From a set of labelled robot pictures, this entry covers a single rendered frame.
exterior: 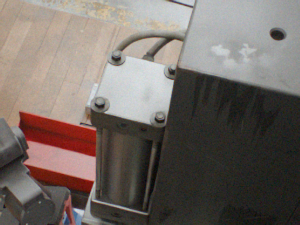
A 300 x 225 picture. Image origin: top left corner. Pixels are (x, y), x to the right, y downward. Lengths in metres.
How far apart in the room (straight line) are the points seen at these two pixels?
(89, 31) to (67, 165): 0.37
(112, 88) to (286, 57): 0.22
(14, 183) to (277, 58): 0.53
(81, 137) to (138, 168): 0.58
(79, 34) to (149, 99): 0.87
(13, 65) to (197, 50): 0.97
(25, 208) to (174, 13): 1.97
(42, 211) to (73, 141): 0.41
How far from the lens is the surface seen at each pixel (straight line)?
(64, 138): 1.42
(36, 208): 1.02
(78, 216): 1.24
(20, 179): 1.03
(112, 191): 0.92
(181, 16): 2.87
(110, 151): 0.83
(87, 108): 1.44
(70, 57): 1.55
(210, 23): 0.64
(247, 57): 0.62
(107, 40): 1.59
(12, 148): 1.03
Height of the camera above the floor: 2.13
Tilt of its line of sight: 56 degrees down
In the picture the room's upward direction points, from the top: 8 degrees clockwise
